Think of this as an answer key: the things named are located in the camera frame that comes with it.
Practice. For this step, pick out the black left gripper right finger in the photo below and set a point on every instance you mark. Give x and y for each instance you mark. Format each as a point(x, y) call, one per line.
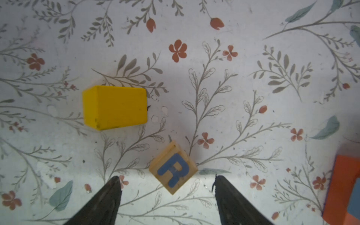
point(233, 207)

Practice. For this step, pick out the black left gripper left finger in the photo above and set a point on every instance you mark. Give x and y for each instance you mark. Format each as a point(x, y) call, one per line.
point(102, 208)

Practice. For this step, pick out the wood block letter R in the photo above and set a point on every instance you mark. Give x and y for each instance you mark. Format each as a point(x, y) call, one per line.
point(173, 167)

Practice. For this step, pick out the yellow triangular roof block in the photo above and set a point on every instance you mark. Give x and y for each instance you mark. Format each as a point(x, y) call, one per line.
point(109, 107)

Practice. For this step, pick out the red-orange rectangular block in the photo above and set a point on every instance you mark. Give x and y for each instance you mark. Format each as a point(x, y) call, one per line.
point(345, 172)

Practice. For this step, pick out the light blue block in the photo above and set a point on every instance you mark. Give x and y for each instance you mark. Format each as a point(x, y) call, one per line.
point(353, 208)

